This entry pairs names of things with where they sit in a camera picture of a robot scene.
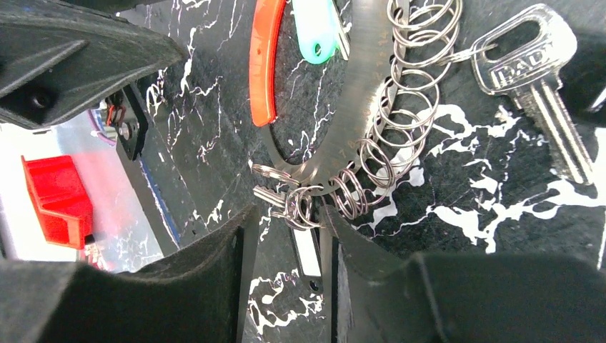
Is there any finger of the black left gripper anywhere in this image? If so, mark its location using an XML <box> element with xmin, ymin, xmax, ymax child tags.
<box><xmin>1</xmin><ymin>1</ymin><xmax>185</xmax><ymax>129</ymax></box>

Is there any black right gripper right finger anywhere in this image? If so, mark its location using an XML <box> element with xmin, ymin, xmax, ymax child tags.
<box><xmin>319</xmin><ymin>205</ymin><xmax>605</xmax><ymax>342</ymax></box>

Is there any red plastic bin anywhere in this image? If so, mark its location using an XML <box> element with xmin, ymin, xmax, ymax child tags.
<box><xmin>21</xmin><ymin>155</ymin><xmax>94</xmax><ymax>250</ymax></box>

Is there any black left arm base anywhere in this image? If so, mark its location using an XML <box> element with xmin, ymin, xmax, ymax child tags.
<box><xmin>90</xmin><ymin>83</ymin><xmax>149</xmax><ymax>161</ymax></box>

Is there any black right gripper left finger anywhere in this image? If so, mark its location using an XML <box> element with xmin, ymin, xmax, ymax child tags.
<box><xmin>1</xmin><ymin>205</ymin><xmax>260</xmax><ymax>342</ymax></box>

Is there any key with black tag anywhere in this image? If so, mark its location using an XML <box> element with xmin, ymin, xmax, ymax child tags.
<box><xmin>290</xmin><ymin>229</ymin><xmax>324</xmax><ymax>294</ymax></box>

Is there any plain silver key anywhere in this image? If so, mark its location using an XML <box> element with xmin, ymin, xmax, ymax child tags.
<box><xmin>472</xmin><ymin>4</ymin><xmax>593</xmax><ymax>184</ymax></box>

